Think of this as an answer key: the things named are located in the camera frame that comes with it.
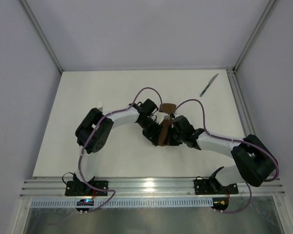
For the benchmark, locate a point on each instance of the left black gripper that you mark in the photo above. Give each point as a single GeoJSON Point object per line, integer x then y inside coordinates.
{"type": "Point", "coordinates": [153, 133]}

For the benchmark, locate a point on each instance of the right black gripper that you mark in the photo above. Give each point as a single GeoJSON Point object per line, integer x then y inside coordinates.
{"type": "Point", "coordinates": [173, 136]}

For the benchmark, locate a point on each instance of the brown cloth napkin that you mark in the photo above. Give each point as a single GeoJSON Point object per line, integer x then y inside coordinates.
{"type": "Point", "coordinates": [165, 108]}

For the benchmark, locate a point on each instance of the fork with green handle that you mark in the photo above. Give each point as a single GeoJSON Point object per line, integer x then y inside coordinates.
{"type": "Point", "coordinates": [100, 106]}

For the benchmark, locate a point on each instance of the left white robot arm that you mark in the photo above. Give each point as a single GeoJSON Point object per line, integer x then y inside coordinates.
{"type": "Point", "coordinates": [93, 132]}

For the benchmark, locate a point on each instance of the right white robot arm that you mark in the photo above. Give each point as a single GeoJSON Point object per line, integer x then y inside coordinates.
{"type": "Point", "coordinates": [222, 145]}

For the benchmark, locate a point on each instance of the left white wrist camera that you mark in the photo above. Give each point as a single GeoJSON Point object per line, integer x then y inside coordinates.
{"type": "Point", "coordinates": [161, 116]}

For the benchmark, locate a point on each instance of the knife with green handle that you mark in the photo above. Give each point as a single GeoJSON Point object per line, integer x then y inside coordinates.
{"type": "Point", "coordinates": [209, 84]}

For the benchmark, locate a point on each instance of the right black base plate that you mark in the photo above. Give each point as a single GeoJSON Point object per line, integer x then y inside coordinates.
{"type": "Point", "coordinates": [209, 186]}

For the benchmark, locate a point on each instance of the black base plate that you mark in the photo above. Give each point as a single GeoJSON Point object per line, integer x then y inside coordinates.
{"type": "Point", "coordinates": [209, 186]}
{"type": "Point", "coordinates": [77, 188]}

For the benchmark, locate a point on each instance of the right side aluminium rail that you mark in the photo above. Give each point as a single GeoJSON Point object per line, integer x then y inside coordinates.
{"type": "Point", "coordinates": [243, 112]}

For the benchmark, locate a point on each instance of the slotted cable duct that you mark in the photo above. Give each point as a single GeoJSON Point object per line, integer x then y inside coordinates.
{"type": "Point", "coordinates": [86, 203]}

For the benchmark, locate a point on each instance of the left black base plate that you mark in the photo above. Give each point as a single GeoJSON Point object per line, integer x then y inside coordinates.
{"type": "Point", "coordinates": [77, 188]}

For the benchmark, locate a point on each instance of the aluminium mounting rail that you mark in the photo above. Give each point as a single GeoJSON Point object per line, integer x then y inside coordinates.
{"type": "Point", "coordinates": [148, 187]}

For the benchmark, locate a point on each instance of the right aluminium frame post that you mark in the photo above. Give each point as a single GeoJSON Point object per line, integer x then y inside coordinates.
{"type": "Point", "coordinates": [265, 15]}

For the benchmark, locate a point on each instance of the aluminium frame post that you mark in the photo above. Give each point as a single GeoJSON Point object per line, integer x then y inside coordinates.
{"type": "Point", "coordinates": [265, 15]}
{"type": "Point", "coordinates": [39, 31]}

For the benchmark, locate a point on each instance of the left aluminium frame post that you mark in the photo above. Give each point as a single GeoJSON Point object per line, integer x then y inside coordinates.
{"type": "Point", "coordinates": [39, 31]}

